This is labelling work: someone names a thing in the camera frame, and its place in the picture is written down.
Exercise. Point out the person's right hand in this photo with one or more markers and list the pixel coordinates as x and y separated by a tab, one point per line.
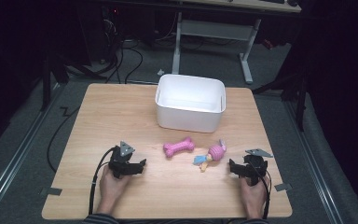
254	197

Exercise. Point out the doll with pink hat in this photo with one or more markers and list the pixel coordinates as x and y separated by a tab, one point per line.
213	154

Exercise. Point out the pink bone toy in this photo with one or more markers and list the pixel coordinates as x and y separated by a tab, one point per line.
178	147

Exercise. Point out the dark computer tower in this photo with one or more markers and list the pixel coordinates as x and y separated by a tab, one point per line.
94	34

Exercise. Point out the grey tape piece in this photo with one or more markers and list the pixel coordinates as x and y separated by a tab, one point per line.
51	191
282	187

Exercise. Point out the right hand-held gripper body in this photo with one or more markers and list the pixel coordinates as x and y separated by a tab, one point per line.
254	166

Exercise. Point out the wooden desk with white frame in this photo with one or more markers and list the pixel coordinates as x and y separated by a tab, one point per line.
214	30

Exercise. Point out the black stand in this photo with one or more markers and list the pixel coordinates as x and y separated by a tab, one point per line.
293	93
46	84

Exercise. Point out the person's left hand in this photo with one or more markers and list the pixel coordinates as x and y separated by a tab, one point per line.
112	188

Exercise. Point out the white plastic storage box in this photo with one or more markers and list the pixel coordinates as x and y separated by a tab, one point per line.
189	105

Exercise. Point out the white scrap on floor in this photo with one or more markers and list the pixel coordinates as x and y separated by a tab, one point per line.
160	72

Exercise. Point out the metal floor rail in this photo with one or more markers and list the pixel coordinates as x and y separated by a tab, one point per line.
12	163
315	169

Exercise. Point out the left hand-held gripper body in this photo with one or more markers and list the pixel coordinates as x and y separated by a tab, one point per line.
121	163

